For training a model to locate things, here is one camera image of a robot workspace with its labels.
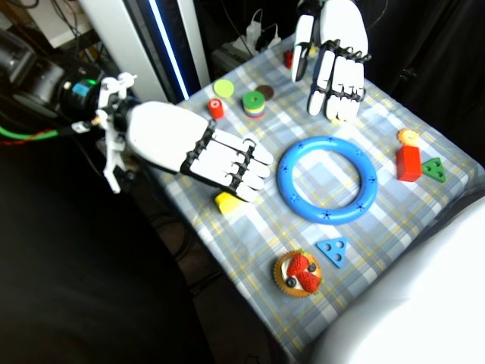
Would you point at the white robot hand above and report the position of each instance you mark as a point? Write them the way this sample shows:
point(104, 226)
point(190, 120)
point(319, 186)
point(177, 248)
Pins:
point(159, 129)
point(346, 26)

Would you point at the red cylinder block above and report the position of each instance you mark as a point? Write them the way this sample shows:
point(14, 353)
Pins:
point(216, 110)

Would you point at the red triangle block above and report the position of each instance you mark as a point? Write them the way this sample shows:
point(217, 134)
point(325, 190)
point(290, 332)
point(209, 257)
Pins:
point(289, 59)

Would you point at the red rectangular block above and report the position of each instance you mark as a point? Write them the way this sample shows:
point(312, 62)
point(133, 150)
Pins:
point(408, 165)

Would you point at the green triangle block with holes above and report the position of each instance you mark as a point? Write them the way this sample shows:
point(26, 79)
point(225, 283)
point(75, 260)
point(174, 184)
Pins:
point(434, 171)

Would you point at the toy strawberry fruit tart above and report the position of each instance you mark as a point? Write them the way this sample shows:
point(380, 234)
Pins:
point(298, 273)

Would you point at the blue triangle block with holes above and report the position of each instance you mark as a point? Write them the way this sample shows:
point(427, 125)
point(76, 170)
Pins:
point(339, 258)

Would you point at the light green disc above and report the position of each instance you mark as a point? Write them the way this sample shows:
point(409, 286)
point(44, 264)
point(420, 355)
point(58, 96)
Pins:
point(223, 88)

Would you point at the white power strip with plugs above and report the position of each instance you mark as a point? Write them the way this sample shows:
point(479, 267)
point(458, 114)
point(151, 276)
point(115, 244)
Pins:
point(261, 36)

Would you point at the coloured discs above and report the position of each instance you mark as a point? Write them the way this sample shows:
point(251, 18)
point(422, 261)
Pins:
point(254, 104)

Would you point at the white column with blue light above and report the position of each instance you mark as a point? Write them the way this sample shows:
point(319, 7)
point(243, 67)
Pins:
point(113, 38)

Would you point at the brown disc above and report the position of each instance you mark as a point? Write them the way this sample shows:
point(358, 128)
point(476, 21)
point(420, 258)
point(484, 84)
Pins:
point(265, 92)

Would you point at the blue plaid table cloth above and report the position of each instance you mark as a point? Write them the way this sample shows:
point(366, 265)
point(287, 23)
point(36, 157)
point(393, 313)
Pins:
point(246, 235)

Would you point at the large white robot shell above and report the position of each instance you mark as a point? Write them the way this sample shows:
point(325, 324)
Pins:
point(417, 295)

